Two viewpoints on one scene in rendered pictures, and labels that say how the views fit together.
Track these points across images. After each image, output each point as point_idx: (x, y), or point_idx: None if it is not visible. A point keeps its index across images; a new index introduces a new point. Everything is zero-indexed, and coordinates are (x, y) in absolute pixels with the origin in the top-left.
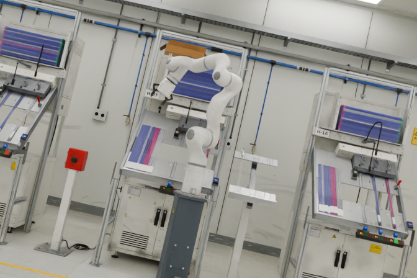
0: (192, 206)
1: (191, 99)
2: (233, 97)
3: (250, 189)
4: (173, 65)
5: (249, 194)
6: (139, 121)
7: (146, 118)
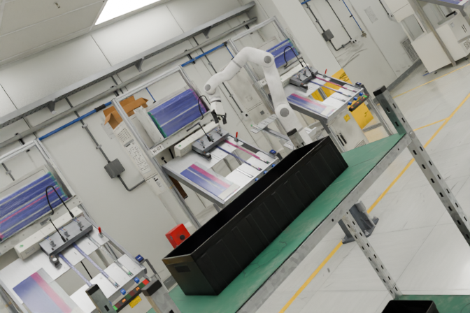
0: None
1: (184, 128)
2: (207, 102)
3: None
4: (216, 86)
5: None
6: (175, 173)
7: (173, 168)
